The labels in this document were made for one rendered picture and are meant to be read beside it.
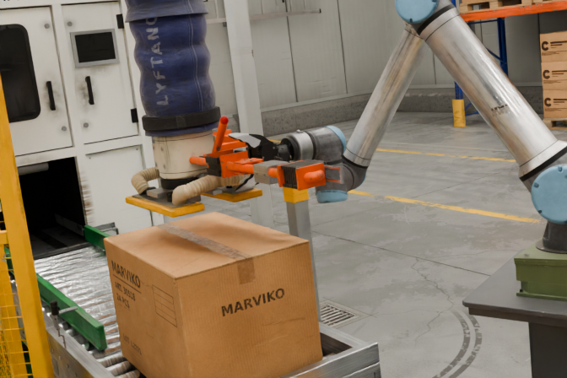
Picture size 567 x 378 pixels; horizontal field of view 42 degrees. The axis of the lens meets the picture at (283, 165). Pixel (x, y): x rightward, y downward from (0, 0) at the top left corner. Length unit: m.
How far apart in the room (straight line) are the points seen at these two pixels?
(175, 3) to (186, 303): 0.80
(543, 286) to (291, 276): 0.67
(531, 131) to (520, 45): 10.04
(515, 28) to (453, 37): 10.04
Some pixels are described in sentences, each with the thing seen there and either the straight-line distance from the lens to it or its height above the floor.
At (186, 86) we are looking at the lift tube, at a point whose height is 1.40.
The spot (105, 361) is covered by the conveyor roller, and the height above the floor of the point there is 0.54.
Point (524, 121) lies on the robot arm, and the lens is 1.92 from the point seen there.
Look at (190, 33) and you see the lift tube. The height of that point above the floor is 1.55.
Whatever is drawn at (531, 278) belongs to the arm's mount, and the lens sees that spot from 2.08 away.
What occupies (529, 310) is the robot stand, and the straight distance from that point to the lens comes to 2.02.
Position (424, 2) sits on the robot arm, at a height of 1.55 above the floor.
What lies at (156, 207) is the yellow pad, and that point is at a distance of 2.09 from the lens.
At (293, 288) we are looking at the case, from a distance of 2.04.
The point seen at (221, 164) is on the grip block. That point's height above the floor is 1.20.
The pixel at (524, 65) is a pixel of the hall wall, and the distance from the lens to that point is 11.93.
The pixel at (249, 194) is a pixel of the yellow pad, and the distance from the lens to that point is 2.10.
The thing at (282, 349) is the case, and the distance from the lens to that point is 2.08.
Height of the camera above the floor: 1.49
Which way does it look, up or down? 9 degrees down
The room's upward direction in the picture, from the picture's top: 7 degrees counter-clockwise
